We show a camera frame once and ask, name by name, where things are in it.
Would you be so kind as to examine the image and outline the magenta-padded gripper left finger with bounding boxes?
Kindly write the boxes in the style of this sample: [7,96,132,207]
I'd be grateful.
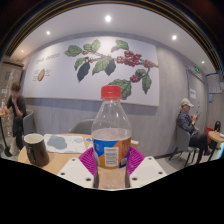
[57,147,100,190]

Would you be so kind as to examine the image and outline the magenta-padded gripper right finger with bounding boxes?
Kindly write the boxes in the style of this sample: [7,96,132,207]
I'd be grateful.
[124,146,168,190]

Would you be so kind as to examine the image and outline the clear red-capped drink bottle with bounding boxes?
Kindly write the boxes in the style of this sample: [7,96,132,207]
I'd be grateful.
[90,85,133,191]

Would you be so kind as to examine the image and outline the white paper grey print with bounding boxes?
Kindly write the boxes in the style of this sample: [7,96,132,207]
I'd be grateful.
[43,133,88,154]

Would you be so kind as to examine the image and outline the black mug white inside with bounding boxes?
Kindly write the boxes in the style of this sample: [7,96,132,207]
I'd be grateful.
[23,133,51,168]

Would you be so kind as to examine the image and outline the person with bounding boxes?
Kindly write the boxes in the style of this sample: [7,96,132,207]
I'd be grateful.
[1,81,28,156]
[176,97,209,164]

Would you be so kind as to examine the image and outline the round ceiling lights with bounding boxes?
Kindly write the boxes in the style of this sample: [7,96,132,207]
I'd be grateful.
[19,14,206,64]

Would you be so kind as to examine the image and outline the coffee branch wall mural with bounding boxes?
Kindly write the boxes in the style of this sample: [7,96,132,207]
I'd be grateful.
[22,35,160,108]

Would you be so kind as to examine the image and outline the white wall notice board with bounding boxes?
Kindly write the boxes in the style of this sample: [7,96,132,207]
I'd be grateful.
[206,73,224,94]

